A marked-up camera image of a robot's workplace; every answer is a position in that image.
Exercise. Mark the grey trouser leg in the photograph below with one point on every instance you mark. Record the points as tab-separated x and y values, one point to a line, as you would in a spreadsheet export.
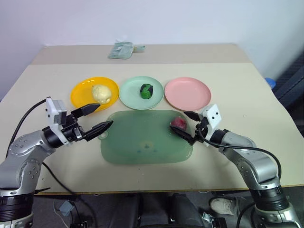
241	204

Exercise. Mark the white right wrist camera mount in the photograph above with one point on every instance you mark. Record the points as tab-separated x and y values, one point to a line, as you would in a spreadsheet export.
212	116

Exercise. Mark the translucent green tray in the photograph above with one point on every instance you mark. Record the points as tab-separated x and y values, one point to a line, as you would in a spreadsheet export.
142	137

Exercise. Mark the blue round lid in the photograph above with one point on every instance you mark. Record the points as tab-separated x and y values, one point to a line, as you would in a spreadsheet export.
270	83

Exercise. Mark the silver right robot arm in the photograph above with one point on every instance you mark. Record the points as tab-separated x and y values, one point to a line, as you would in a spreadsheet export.
256	164

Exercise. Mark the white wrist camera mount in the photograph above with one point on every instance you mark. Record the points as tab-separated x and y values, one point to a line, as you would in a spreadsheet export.
55	111
212	116

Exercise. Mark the red toy fruit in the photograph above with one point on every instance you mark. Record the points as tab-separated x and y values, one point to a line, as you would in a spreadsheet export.
179	122

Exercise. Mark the dark office chair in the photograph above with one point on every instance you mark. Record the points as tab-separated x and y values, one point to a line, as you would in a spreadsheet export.
291	88

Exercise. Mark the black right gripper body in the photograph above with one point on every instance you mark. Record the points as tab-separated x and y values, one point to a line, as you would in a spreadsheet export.
200	129

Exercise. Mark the grey power adapter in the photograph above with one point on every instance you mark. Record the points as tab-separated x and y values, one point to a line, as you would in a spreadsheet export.
65	206

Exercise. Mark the green tissue pack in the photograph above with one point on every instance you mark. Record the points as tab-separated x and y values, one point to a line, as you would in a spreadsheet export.
120	50

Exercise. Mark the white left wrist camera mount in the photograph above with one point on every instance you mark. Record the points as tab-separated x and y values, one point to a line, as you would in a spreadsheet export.
55	111

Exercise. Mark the green toy vegetable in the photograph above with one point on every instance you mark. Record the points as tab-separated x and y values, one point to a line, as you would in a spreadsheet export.
146	91

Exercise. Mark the yellow plate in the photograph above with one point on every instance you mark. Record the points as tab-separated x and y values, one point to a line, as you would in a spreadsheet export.
82	93

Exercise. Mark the pink plate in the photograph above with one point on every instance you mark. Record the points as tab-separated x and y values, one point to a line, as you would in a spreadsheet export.
187	93

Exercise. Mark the white sneaker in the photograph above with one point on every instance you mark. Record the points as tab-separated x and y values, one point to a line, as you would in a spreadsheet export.
221	206

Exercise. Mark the green plate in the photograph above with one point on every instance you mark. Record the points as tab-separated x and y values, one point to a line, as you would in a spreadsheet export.
130	95

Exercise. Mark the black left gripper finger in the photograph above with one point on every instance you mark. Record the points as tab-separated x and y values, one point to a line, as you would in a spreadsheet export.
86	109
98	129

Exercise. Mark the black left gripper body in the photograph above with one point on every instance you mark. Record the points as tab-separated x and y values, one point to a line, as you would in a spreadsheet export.
72	131

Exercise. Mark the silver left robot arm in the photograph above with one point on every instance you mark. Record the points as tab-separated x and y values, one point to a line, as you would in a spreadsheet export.
22	154

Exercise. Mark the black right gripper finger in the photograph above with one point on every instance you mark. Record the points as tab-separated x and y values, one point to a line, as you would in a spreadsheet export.
183	134
192	116

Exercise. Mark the pale yellow toy potato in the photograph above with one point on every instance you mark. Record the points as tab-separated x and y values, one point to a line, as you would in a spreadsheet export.
101	94

